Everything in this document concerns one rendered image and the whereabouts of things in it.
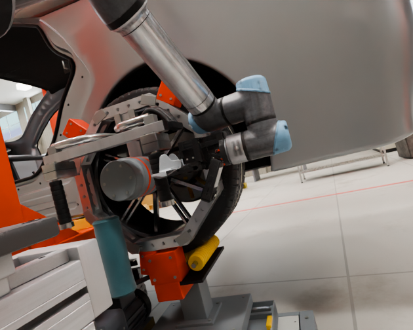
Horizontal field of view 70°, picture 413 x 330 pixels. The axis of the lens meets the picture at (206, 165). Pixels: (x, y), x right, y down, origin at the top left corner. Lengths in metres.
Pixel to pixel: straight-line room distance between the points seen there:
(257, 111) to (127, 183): 0.46
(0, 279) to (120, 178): 0.64
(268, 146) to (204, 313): 0.82
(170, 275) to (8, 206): 0.58
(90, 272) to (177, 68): 0.45
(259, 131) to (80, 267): 0.48
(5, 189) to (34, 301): 0.84
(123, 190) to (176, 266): 0.33
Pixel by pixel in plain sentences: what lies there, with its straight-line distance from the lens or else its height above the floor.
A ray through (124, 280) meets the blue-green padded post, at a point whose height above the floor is 0.53.
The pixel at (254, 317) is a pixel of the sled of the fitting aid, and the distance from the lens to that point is 1.42.
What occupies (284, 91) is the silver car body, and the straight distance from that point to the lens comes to 1.18.
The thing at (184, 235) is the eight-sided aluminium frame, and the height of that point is 0.61.
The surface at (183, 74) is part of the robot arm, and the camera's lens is 0.69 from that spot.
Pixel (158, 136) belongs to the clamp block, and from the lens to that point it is 0.81.
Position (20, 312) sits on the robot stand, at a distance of 0.36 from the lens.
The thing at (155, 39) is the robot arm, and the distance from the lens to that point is 0.65.
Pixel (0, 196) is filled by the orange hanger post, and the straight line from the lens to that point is 1.17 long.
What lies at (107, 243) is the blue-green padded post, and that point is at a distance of 1.04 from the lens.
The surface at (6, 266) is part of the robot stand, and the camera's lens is 0.35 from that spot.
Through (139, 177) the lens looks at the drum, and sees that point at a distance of 0.94.
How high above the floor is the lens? 0.83
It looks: level
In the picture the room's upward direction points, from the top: 14 degrees counter-clockwise
